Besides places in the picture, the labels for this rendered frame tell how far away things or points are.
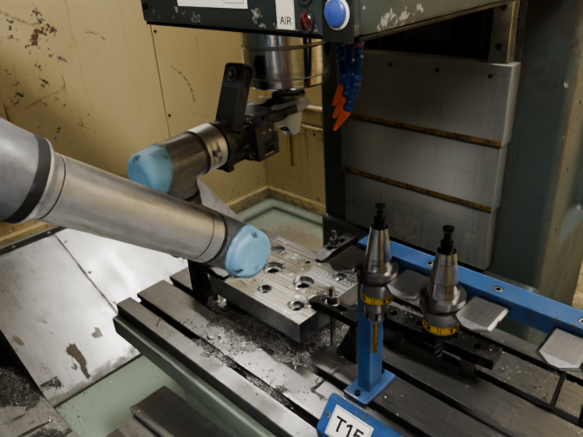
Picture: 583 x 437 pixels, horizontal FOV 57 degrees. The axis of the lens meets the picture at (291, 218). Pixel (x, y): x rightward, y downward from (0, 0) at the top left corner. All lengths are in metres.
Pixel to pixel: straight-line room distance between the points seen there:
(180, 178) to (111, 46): 1.16
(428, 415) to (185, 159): 0.62
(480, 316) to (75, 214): 0.52
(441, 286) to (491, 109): 0.61
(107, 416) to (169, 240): 0.91
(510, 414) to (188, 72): 1.59
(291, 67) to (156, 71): 1.15
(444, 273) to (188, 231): 0.34
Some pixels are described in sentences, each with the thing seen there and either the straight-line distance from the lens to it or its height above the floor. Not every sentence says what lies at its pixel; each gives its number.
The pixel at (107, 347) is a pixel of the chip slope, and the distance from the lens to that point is 1.69.
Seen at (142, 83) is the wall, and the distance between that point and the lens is 2.01.
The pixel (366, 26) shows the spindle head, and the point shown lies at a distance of 0.64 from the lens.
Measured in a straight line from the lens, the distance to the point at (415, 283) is 0.81.
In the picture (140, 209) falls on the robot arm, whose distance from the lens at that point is 0.65.
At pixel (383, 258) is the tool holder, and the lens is 0.80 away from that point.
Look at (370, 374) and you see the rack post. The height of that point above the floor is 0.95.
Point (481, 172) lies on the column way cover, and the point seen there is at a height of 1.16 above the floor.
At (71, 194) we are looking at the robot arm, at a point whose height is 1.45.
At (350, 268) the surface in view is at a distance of 0.84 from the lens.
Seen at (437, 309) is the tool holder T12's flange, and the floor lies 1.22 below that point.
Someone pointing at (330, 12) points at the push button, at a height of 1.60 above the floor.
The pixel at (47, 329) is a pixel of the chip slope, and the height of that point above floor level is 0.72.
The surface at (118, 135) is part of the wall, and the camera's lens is 1.99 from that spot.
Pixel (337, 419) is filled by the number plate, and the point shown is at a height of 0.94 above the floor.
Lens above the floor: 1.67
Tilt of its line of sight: 27 degrees down
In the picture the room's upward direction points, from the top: 4 degrees counter-clockwise
